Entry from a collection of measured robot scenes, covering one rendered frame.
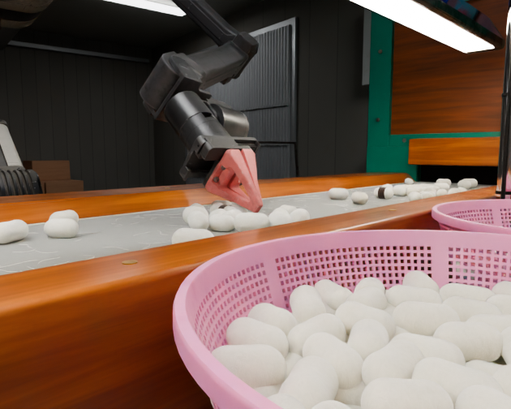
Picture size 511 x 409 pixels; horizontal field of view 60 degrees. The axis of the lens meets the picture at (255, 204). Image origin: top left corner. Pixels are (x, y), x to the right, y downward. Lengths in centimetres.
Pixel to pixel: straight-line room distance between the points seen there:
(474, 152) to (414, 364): 104
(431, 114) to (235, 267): 113
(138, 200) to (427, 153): 83
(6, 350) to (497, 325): 22
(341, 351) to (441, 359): 4
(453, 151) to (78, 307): 110
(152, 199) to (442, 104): 90
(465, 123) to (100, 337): 118
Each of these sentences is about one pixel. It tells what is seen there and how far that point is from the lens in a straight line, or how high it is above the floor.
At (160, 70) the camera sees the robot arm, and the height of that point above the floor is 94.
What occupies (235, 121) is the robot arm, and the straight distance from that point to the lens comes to 67.
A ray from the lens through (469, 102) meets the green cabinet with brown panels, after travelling 130.
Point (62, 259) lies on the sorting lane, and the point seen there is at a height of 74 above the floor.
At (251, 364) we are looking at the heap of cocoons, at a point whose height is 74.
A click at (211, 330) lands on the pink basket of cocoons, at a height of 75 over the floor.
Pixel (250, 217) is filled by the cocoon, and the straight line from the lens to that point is 45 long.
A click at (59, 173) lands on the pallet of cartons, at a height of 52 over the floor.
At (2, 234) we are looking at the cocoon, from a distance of 46.
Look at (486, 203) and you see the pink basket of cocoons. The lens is 57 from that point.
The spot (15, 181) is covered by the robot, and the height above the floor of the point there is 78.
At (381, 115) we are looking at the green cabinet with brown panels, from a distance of 138.
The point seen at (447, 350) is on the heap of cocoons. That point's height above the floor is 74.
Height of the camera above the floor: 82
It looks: 7 degrees down
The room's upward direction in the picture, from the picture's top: straight up
